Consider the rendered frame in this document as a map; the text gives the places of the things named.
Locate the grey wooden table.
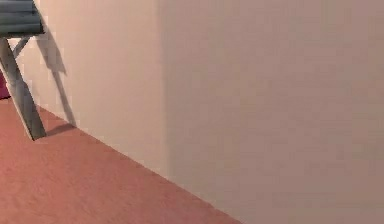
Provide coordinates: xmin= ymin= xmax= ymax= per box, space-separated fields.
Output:
xmin=0 ymin=0 xmax=48 ymax=142

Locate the dark red object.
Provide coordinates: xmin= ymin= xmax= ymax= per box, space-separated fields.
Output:
xmin=0 ymin=70 xmax=12 ymax=101

